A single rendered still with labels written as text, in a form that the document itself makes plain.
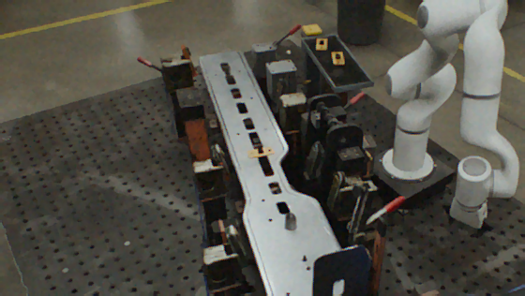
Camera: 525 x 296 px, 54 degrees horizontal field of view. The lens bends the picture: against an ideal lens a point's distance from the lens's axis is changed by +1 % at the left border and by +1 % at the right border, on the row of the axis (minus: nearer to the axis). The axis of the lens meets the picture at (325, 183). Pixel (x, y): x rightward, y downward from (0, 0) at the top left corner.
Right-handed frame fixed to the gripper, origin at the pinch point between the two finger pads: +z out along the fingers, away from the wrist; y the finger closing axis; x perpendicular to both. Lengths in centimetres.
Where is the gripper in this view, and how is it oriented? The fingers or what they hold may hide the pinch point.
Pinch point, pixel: (465, 227)
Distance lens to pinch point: 167.1
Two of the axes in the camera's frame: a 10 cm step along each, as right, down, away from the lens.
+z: 1.5, 5.7, 8.1
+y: -8.1, -4.0, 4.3
